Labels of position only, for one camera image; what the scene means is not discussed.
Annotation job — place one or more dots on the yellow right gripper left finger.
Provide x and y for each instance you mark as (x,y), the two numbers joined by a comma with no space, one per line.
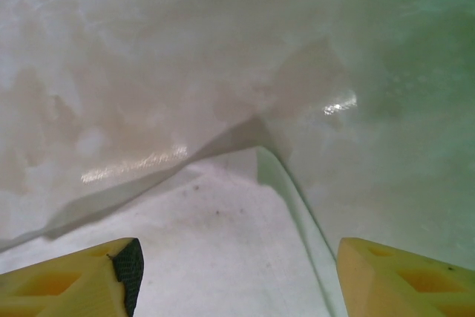
(55,287)

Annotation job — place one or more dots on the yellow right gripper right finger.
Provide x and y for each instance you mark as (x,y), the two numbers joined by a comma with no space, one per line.
(408,287)

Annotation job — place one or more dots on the white t-shirt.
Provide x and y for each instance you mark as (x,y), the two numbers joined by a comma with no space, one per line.
(204,239)

